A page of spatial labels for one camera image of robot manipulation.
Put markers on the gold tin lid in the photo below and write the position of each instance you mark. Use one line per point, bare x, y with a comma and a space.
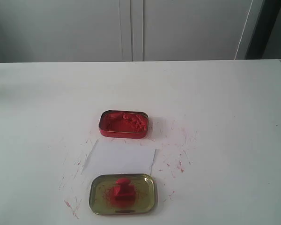
101, 197

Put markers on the dark post at right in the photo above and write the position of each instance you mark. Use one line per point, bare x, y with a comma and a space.
263, 29

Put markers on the white paper sheet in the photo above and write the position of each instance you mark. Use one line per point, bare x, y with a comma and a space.
118, 158

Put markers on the red stamp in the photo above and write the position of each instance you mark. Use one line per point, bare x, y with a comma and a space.
124, 190

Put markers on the white cabinet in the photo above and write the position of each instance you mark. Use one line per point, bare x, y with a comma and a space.
126, 30

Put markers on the red ink paste tin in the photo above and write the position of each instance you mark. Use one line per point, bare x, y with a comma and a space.
123, 124

